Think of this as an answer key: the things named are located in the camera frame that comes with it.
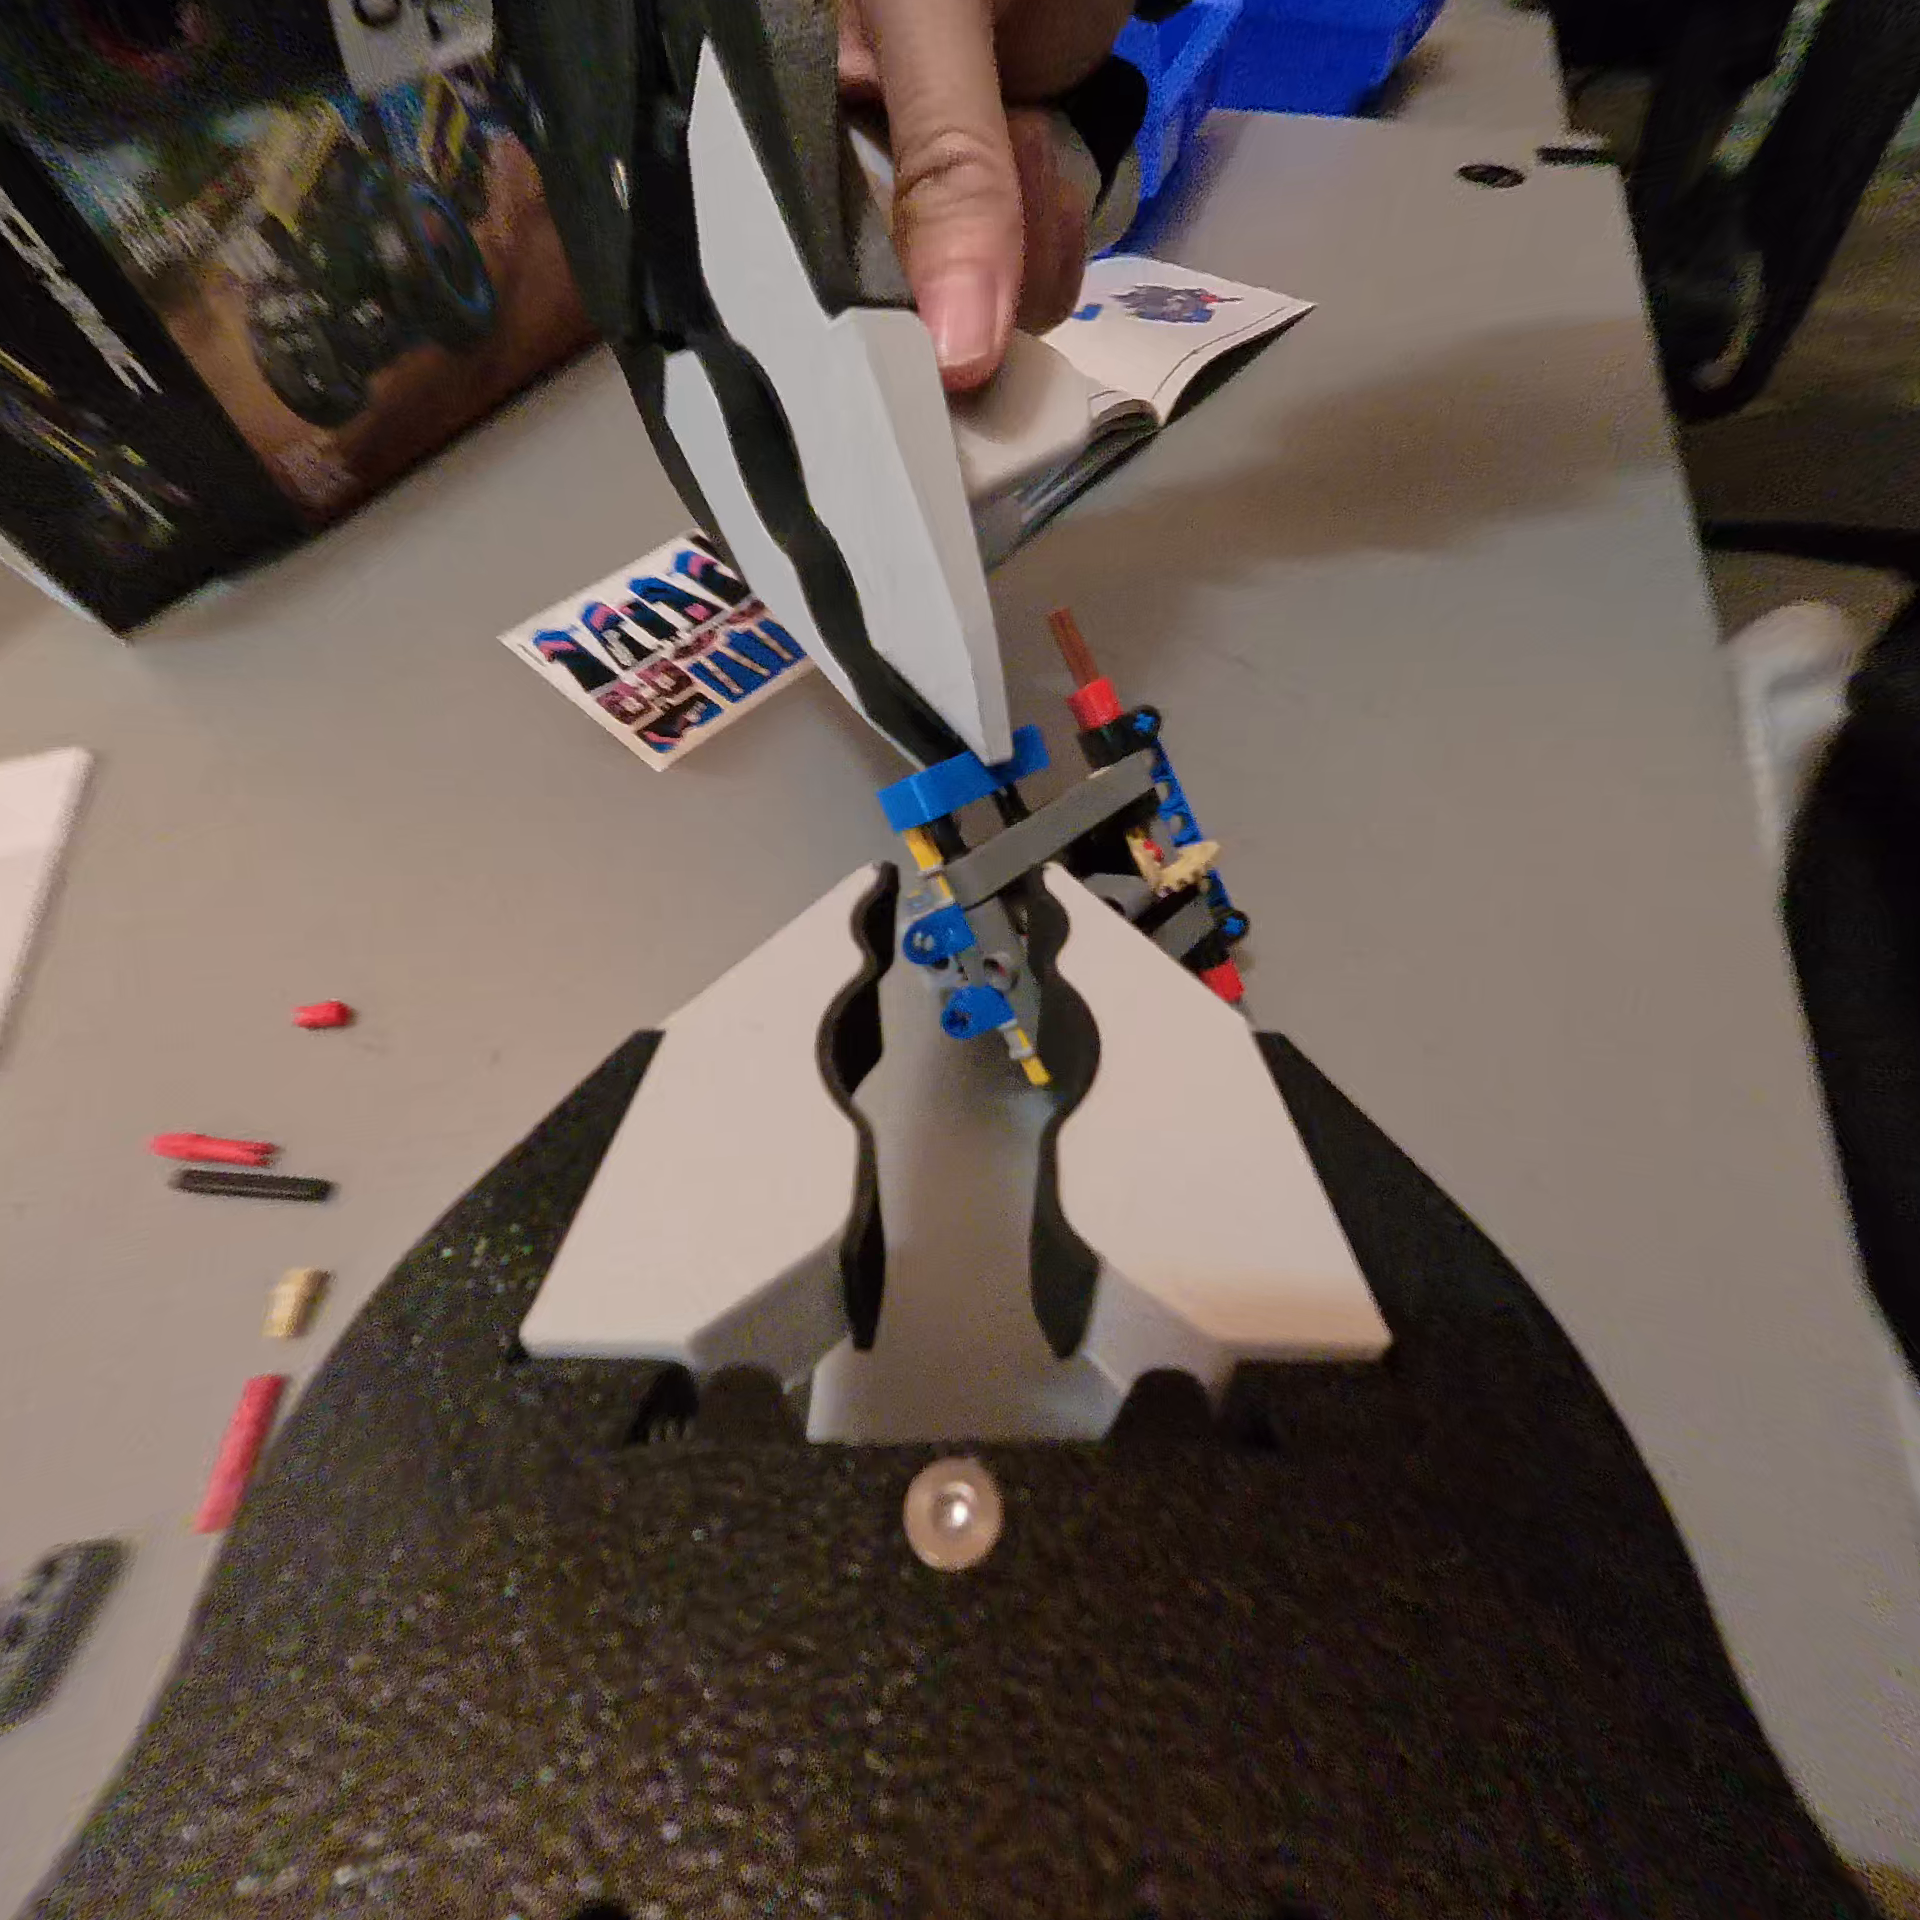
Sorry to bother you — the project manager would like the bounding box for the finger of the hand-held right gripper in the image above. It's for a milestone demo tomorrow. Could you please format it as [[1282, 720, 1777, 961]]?
[[656, 345, 934, 756], [690, 36, 1016, 769]]

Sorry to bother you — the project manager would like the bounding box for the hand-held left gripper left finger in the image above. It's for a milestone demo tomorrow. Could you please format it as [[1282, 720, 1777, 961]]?
[[516, 861, 903, 1390]]

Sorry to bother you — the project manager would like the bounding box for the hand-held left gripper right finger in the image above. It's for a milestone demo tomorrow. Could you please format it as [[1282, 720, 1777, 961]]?
[[1031, 861, 1391, 1367]]

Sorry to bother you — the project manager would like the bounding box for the grey and blue lego assembly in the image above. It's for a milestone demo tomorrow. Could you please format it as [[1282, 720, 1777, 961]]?
[[877, 607, 1255, 1087]]

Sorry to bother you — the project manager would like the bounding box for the lego sticker sheet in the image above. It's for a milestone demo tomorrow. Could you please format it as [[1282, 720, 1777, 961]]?
[[498, 533, 820, 775]]

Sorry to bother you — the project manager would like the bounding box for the open lego instruction booklet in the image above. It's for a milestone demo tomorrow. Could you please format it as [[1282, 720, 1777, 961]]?
[[972, 252, 1316, 576]]

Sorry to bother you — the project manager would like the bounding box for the lego set box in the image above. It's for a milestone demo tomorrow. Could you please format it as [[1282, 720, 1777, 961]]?
[[0, 0, 600, 635]]

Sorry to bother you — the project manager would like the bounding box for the long red lego axle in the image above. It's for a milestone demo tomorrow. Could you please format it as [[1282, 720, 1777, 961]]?
[[192, 1371, 288, 1535]]

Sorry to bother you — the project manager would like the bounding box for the grey lego connector piece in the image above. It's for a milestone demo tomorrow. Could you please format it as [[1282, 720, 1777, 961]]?
[[0, 1535, 129, 1729]]

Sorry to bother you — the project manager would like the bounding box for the person's right hand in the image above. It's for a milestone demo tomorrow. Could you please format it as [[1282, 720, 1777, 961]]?
[[834, 0, 1124, 395]]

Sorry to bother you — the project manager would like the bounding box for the blue plastic bin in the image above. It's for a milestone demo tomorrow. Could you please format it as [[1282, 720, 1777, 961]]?
[[1110, 0, 1448, 254]]

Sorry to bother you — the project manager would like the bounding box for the white printed leaflet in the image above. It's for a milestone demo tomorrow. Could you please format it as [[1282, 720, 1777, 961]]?
[[0, 744, 96, 1039]]

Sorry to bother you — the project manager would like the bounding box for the black office chair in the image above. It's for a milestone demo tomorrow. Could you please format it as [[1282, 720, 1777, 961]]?
[[1545, 0, 1920, 429]]

